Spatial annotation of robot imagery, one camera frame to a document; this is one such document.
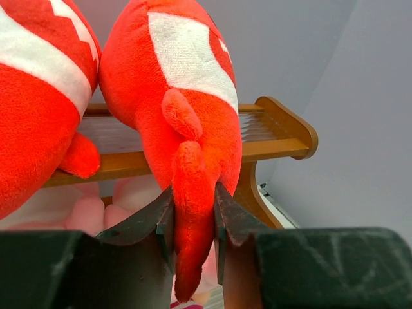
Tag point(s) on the aluminium rail frame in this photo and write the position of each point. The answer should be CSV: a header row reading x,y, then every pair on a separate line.
x,y
276,209

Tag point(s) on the red shark plush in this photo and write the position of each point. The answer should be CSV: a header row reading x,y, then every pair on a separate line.
x,y
49,72
166,72

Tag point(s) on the wooden three-tier shelf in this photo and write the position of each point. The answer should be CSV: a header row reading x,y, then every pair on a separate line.
x,y
269,130

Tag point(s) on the pink pig plush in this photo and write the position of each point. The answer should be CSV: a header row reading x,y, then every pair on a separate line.
x,y
71,207
132,194

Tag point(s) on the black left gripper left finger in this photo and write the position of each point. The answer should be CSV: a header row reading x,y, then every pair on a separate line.
x,y
156,217

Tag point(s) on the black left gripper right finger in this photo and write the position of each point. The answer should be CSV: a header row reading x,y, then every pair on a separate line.
x,y
233,224

